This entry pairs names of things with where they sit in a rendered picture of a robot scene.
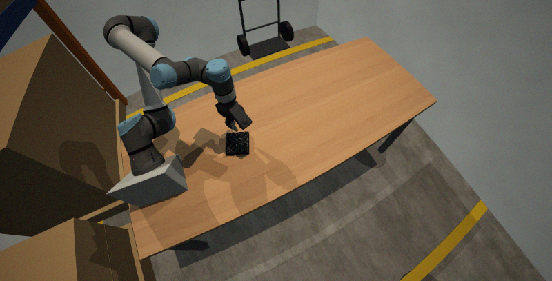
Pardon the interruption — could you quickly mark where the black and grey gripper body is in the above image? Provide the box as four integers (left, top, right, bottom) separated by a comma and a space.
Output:
215, 96, 236, 122

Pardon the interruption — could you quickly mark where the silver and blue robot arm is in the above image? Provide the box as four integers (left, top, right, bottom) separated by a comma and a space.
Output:
103, 15, 236, 176

